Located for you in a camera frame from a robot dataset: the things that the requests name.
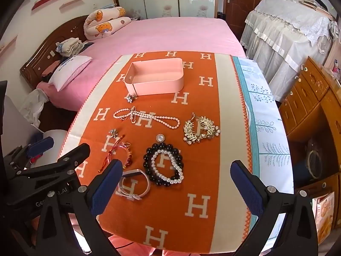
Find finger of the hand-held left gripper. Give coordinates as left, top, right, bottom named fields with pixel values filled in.
left=4, top=137, right=55, bottom=171
left=16, top=143, right=91, bottom=180

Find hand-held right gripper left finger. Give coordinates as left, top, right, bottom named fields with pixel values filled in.
left=35, top=159, right=123, bottom=256

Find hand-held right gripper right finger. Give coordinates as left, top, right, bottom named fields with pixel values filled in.
left=230, top=160, right=319, bottom=256

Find clear white bangle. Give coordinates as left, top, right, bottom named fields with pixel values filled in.
left=115, top=169, right=151, bottom=201

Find red string bracelet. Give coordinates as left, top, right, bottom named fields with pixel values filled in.
left=97, top=135, right=134, bottom=172

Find black bead bracelet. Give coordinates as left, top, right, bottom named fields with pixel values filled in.
left=143, top=143, right=185, bottom=186

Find white pearl bracelet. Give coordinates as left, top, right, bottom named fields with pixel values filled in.
left=150, top=149, right=184, bottom=184

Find gold safety pin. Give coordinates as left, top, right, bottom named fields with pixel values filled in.
left=129, top=106, right=140, bottom=123

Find gold pearl hair comb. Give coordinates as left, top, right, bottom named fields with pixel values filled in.
left=182, top=113, right=221, bottom=146

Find pearl necklace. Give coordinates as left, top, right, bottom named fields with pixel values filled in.
left=113, top=107, right=180, bottom=131

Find pink jewelry box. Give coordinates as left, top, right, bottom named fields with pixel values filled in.
left=124, top=58, right=185, bottom=96

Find white plastic bag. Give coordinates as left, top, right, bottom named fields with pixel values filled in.
left=20, top=88, right=50, bottom=127

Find white tree-print tablecloth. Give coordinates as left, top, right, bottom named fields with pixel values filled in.
left=232, top=55, right=295, bottom=248

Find orange letter-print blanket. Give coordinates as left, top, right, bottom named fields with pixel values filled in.
left=62, top=51, right=252, bottom=251

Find tape roll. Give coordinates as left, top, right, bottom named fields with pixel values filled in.
left=306, top=149, right=324, bottom=179

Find white pillow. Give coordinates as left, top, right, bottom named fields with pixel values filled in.
left=48, top=55, right=93, bottom=92

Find dark wooden headboard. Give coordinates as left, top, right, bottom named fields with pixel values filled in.
left=19, top=15, right=92, bottom=91

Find folded beige clothes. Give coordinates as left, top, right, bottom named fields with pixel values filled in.
left=55, top=38, right=86, bottom=58

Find wooden dresser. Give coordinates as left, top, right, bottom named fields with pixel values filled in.
left=278, top=56, right=341, bottom=240

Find bear-print rolled quilt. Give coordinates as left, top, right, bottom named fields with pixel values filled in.
left=83, top=6, right=132, bottom=41

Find pink bed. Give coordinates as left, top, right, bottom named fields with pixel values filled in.
left=36, top=18, right=247, bottom=112

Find white lace furniture cover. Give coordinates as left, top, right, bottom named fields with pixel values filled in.
left=240, top=0, right=337, bottom=99

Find brown wooden door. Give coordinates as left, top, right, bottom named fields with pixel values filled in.
left=222, top=0, right=264, bottom=42

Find pink wall shelf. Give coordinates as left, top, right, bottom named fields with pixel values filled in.
left=59, top=0, right=87, bottom=9
left=0, top=35, right=18, bottom=54

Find red wall shelf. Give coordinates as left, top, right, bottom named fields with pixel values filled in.
left=32, top=0, right=64, bottom=10

